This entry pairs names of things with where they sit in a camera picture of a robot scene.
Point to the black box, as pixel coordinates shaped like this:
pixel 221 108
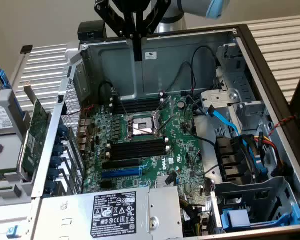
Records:
pixel 87 30

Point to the long black expansion slot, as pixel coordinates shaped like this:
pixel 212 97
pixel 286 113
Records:
pixel 120 164

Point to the silver power supply unit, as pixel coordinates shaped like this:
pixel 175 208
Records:
pixel 65 215

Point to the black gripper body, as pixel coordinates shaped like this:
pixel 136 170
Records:
pixel 137 12

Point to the metal port block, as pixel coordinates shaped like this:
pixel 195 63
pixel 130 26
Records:
pixel 85 125

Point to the metal CPU socket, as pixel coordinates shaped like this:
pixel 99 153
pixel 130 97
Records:
pixel 142 125

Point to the blue hard disk bracket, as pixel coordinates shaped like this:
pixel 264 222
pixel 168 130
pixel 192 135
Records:
pixel 2 75

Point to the perforated grey disk bay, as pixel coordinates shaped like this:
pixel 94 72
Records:
pixel 230 188

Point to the green graphics card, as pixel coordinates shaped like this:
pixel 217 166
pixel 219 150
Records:
pixel 37 125

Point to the silver chipset heatsink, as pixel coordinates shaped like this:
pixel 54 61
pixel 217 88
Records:
pixel 161 181

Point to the dark brown furniture frame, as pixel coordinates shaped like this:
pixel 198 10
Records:
pixel 297 92

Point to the thin metal locking lever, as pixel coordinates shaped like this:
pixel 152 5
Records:
pixel 122 106
pixel 167 124

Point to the blue latch button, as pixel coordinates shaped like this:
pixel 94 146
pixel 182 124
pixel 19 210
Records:
pixel 12 232

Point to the grey metal disk bay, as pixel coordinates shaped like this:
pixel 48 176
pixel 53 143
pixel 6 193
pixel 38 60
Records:
pixel 250 110

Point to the open metal socket cover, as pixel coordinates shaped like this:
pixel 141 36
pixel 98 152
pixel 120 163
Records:
pixel 163 104

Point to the blue plastic disk carrier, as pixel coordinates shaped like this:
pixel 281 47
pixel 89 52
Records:
pixel 237 218

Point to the short black expansion slot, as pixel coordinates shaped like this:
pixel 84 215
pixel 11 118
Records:
pixel 106 185

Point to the blue card retainer clip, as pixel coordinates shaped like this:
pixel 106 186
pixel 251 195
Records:
pixel 57 162
pixel 50 187
pixel 54 173
pixel 58 150
pixel 63 130

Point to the round coin battery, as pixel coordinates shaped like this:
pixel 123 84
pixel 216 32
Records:
pixel 181 104

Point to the small white case sticker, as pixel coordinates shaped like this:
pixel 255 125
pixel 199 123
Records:
pixel 151 55

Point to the open metal PC case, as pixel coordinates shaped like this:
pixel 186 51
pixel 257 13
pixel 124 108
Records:
pixel 180 50

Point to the black power supply label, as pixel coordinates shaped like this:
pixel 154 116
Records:
pixel 115 215

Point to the blue expansion slot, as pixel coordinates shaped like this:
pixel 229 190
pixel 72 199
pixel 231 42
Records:
pixel 120 173

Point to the grey parts rack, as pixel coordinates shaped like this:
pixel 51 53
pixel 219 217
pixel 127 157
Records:
pixel 10 150

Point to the green Dell motherboard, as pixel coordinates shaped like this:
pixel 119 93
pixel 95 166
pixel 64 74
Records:
pixel 180 150

